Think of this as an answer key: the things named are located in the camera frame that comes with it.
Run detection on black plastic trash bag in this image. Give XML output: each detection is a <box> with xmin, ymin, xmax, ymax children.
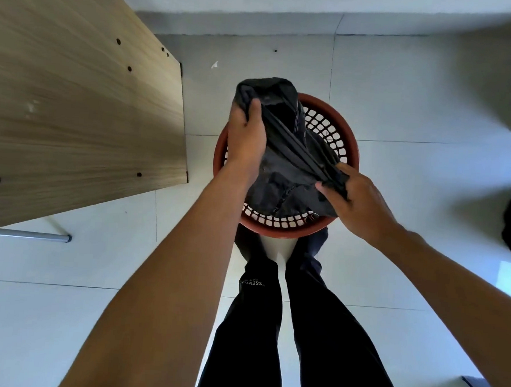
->
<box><xmin>224</xmin><ymin>74</ymin><xmax>358</xmax><ymax>224</ymax></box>

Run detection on light wooden desk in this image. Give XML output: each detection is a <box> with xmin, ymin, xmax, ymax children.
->
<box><xmin>0</xmin><ymin>0</ymin><xmax>202</xmax><ymax>249</ymax></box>

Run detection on grey metal furniture leg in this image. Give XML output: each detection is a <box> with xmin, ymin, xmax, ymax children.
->
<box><xmin>0</xmin><ymin>228</ymin><xmax>73</xmax><ymax>245</ymax></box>

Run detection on person's left forearm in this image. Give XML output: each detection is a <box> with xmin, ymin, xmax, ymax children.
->
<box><xmin>56</xmin><ymin>152</ymin><xmax>258</xmax><ymax>387</ymax></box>

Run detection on red plastic mesh bin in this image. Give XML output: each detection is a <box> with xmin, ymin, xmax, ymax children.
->
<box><xmin>208</xmin><ymin>87</ymin><xmax>365</xmax><ymax>245</ymax></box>

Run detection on person's right hand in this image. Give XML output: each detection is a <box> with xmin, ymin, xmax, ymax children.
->
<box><xmin>311</xmin><ymin>160</ymin><xmax>410</xmax><ymax>251</ymax></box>

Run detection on person's right forearm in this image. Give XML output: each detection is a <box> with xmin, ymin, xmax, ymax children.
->
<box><xmin>368</xmin><ymin>224</ymin><xmax>511</xmax><ymax>387</ymax></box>

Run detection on person's left hand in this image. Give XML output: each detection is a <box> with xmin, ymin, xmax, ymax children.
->
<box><xmin>223</xmin><ymin>96</ymin><xmax>271</xmax><ymax>182</ymax></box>

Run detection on person's black trousers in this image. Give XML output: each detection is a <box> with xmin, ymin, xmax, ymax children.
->
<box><xmin>194</xmin><ymin>218</ymin><xmax>419</xmax><ymax>387</ymax></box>

